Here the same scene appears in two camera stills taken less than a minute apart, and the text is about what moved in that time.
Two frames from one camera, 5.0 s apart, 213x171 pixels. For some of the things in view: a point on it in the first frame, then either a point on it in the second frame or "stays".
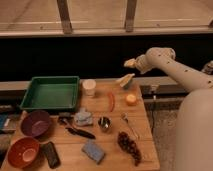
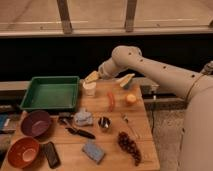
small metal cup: [105, 123] stays
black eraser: [52, 155] stays
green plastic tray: [51, 93] stays
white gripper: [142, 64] to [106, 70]
